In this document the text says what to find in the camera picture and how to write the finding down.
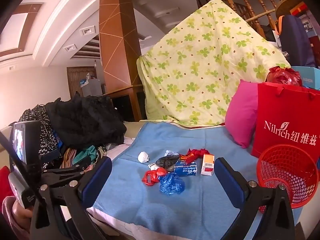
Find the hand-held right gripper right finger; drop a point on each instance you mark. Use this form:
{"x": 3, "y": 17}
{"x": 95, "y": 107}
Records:
{"x": 230, "y": 182}

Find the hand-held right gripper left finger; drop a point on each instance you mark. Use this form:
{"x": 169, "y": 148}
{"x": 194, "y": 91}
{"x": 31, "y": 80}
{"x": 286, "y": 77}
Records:
{"x": 98, "y": 177}

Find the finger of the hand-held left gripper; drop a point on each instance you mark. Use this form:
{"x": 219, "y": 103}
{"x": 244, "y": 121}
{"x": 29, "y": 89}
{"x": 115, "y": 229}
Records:
{"x": 62, "y": 172}

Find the orange white carton box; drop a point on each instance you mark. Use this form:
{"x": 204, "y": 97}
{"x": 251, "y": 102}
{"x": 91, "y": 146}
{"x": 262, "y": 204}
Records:
{"x": 207, "y": 165}

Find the red ribbon cloth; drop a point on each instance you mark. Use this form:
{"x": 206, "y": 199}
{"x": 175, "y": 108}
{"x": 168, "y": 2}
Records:
{"x": 197, "y": 153}

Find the blue tissue packet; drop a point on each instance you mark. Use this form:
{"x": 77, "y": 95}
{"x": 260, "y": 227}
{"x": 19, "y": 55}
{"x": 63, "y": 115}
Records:
{"x": 185, "y": 168}

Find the white paper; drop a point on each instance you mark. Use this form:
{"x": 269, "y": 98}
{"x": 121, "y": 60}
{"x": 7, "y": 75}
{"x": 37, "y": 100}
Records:
{"x": 143, "y": 157}

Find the orange striped ribbon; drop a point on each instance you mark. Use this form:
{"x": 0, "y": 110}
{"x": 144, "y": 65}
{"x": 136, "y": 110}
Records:
{"x": 184, "y": 158}

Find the small white paper scrap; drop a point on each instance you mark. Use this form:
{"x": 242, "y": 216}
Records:
{"x": 153, "y": 166}

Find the blue plastic bag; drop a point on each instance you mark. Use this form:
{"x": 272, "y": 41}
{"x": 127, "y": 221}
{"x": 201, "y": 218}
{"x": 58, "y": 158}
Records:
{"x": 172, "y": 183}

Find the black plastic bag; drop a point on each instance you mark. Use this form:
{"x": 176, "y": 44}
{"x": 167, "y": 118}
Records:
{"x": 166, "y": 161}

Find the small white plastic bag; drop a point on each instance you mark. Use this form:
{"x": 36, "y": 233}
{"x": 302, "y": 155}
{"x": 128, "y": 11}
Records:
{"x": 169, "y": 152}

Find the red plastic basket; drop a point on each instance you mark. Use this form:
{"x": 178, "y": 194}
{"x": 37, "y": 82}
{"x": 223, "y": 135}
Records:
{"x": 300, "y": 192}

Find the person's left hand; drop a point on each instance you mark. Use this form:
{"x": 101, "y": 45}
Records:
{"x": 22, "y": 213}

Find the black white spotted cloth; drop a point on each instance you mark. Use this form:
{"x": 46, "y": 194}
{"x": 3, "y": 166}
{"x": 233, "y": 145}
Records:
{"x": 47, "y": 140}

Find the colourful clothes pile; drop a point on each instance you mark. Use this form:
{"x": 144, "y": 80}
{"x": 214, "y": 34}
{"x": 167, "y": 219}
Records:
{"x": 87, "y": 153}

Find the black clothing pile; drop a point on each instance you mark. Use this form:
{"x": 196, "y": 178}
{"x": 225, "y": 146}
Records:
{"x": 82, "y": 122}

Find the light blue blanket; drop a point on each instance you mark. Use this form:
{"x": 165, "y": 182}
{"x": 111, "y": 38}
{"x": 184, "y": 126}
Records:
{"x": 140, "y": 217}

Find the pink pillow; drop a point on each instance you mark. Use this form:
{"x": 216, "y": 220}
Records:
{"x": 241, "y": 115}

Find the dark wooden cabinet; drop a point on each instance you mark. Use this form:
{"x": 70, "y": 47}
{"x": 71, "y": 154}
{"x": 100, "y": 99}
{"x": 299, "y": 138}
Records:
{"x": 125, "y": 105}

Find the wooden lattice door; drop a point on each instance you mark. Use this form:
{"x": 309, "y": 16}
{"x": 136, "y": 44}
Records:
{"x": 73, "y": 80}

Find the grey refrigerator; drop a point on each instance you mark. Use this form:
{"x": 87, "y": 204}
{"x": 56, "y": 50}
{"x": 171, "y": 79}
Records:
{"x": 91, "y": 87}

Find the red shopping bag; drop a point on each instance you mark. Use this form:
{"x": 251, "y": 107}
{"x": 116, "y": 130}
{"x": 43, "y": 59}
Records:
{"x": 282, "y": 105}

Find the clover print quilt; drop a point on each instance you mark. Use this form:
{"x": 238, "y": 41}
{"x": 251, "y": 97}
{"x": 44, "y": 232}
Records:
{"x": 200, "y": 67}

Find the shiny red plastic bag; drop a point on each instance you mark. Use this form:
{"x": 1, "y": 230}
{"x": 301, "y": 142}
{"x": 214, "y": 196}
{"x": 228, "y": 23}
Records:
{"x": 285, "y": 76}

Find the light blue box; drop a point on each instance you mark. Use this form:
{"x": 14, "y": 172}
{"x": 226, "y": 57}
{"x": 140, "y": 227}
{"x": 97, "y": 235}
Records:
{"x": 310, "y": 77}

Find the wooden column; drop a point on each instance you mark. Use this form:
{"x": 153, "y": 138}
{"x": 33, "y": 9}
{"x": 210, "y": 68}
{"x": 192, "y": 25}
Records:
{"x": 115, "y": 42}

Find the dark blue bag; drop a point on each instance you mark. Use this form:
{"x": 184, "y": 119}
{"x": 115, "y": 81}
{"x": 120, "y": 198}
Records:
{"x": 295, "y": 42}

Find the red gift box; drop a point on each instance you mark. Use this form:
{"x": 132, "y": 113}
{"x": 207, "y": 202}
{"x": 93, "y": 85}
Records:
{"x": 300, "y": 10}

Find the round bamboo tray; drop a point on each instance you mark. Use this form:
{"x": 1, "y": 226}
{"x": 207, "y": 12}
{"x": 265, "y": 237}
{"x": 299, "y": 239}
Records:
{"x": 287, "y": 5}

